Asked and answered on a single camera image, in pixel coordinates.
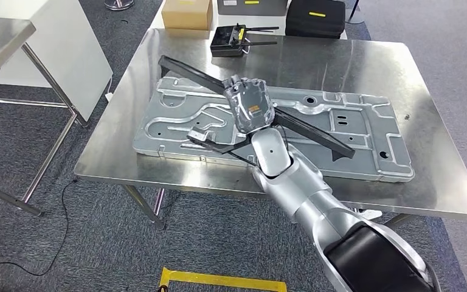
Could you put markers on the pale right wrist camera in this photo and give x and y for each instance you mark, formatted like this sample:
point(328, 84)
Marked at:
point(198, 134)

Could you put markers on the black carrying case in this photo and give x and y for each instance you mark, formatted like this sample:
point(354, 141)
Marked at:
point(314, 22)

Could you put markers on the black camera bracket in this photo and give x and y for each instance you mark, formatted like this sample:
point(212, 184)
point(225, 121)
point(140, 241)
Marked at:
point(221, 147)

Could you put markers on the grey stamped metal panel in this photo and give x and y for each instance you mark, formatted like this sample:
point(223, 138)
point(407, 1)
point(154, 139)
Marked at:
point(177, 133)

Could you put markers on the black remote controller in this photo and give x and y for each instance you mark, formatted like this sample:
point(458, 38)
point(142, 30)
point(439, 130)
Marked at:
point(223, 42)

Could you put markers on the black plastic plate frame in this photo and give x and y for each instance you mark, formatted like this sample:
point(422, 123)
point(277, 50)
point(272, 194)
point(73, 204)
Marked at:
point(193, 74)

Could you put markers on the brown cardboard box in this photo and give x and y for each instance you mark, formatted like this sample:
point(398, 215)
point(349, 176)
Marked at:
point(187, 14)

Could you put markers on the thin black stand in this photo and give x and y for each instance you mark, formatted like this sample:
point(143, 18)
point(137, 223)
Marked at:
point(352, 12)

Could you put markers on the chrome round stanchion base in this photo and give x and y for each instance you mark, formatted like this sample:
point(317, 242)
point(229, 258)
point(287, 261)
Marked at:
point(118, 4)

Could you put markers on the white board panel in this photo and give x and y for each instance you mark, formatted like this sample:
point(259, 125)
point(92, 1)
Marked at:
point(68, 48)

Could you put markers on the grey case with yellow label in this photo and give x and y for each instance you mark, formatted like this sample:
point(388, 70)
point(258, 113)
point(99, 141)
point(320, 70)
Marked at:
point(253, 9)

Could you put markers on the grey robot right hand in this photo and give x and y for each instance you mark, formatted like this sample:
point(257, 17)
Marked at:
point(251, 104)

